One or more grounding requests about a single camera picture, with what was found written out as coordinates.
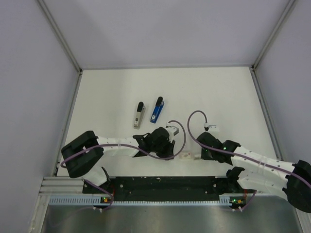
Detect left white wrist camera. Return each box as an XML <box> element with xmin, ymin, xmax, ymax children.
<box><xmin>165</xmin><ymin>123</ymin><xmax>179</xmax><ymax>143</ymax></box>

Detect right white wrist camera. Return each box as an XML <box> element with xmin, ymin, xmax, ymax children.
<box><xmin>204</xmin><ymin>123</ymin><xmax>220</xmax><ymax>133</ymax></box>

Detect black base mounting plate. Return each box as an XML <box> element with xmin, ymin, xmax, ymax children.
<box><xmin>82</xmin><ymin>176</ymin><xmax>246</xmax><ymax>202</ymax></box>

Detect grey slotted cable duct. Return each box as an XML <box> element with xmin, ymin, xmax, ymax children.
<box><xmin>48</xmin><ymin>193</ymin><xmax>234</xmax><ymax>207</ymax></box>

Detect grey black stapler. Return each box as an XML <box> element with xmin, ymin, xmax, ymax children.
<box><xmin>133</xmin><ymin>101</ymin><xmax>146</xmax><ymax>129</ymax></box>

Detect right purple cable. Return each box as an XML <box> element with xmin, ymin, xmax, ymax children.
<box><xmin>188</xmin><ymin>110</ymin><xmax>311</xmax><ymax>212</ymax></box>

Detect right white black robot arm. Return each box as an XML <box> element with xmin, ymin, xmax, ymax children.
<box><xmin>195</xmin><ymin>132</ymin><xmax>311</xmax><ymax>213</ymax></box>

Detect white red staple box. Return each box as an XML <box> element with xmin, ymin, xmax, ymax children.
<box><xmin>179</xmin><ymin>152</ymin><xmax>193</xmax><ymax>160</ymax></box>

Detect blue black stapler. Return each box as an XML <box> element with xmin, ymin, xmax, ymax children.
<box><xmin>150</xmin><ymin>97</ymin><xmax>165</xmax><ymax>124</ymax></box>

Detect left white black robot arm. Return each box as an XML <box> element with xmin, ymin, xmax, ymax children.
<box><xmin>60</xmin><ymin>126</ymin><xmax>179</xmax><ymax>193</ymax></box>

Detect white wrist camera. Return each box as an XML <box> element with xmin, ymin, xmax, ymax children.
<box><xmin>204</xmin><ymin>123</ymin><xmax>220</xmax><ymax>133</ymax></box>
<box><xmin>165</xmin><ymin>123</ymin><xmax>179</xmax><ymax>143</ymax></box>

